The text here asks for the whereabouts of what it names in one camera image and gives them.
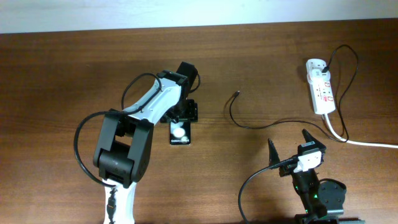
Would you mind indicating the white power strip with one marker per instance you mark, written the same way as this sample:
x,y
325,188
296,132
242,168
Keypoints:
x,y
322,97

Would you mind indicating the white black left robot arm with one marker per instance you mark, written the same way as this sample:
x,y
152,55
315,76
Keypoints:
x,y
123,149

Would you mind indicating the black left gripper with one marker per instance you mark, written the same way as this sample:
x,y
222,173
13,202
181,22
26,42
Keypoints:
x,y
191,114

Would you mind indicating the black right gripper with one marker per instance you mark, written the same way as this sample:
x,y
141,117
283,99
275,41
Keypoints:
x,y
274,157

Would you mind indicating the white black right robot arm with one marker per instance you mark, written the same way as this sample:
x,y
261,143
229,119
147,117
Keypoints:
x,y
306,185

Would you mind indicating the black Samsung Galaxy smartphone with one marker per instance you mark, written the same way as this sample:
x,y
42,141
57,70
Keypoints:
x,y
180,133

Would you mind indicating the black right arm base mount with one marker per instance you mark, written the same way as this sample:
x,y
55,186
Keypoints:
x,y
331,194

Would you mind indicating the white USB charger plug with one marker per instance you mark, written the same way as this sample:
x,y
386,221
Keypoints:
x,y
315,72

